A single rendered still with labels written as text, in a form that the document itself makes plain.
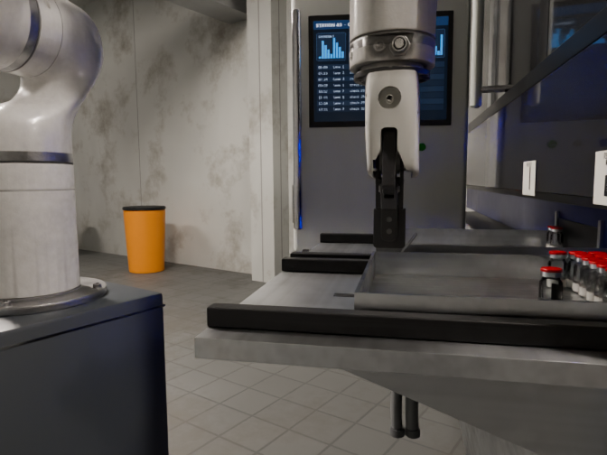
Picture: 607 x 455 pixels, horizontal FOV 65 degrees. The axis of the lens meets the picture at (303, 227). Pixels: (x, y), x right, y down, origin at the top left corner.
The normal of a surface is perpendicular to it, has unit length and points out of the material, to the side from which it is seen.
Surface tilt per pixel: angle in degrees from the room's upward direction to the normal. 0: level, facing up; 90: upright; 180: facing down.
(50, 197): 90
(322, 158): 90
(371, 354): 90
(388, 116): 86
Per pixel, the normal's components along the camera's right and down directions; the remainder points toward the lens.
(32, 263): 0.51, 0.08
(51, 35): 0.92, 0.27
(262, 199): -0.58, 0.09
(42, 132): 0.77, 0.00
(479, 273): -0.21, 0.10
